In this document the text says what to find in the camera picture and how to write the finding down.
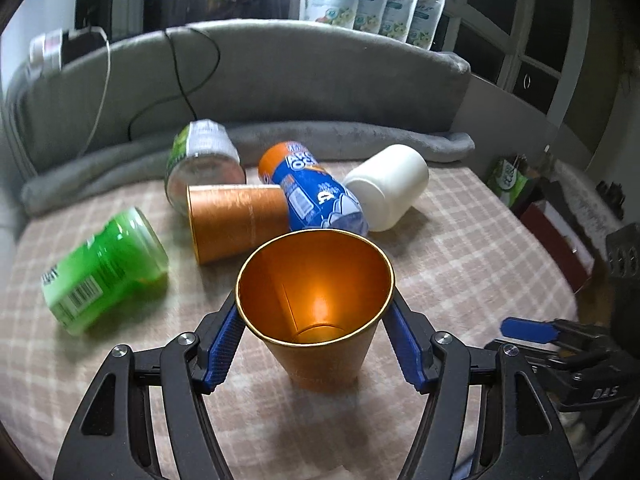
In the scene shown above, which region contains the ornate orange paper cup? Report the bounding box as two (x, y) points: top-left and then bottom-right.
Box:
(234, 229), (396, 392)

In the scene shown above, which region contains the lying orange paper cup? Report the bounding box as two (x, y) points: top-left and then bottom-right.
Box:
(186, 184), (290, 266)

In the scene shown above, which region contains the red cardboard box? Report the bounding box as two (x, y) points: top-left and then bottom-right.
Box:
(513, 177), (596, 292)

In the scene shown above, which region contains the beige plaid blanket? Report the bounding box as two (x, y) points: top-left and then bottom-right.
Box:
(1, 167), (576, 479)

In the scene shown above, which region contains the green plastic bottle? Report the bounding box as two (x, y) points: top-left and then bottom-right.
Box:
(41, 207), (168, 335)

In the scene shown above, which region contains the green shopping bag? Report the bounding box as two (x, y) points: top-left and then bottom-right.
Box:
(487, 154), (528, 208)

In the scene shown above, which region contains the white plastic jar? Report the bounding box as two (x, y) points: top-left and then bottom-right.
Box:
(343, 144), (430, 232)

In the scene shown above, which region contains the rolled grey blanket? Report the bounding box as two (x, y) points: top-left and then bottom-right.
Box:
(20, 122), (475, 218)

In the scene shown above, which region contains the blue orange plastic bottle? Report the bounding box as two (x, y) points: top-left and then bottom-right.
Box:
(258, 141), (369, 236)

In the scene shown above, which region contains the clear jar green label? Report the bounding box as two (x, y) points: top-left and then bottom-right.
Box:
(164, 119), (246, 216)

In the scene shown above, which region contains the grey sofa backrest cushion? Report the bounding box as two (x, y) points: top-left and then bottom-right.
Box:
(2, 20), (471, 174)

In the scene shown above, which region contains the white window frame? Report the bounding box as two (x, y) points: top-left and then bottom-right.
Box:
(438, 0), (591, 126)

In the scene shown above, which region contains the white cable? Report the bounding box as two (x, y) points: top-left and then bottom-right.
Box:
(77, 25), (113, 158)

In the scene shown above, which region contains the black cable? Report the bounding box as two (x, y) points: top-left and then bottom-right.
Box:
(127, 27), (222, 142)

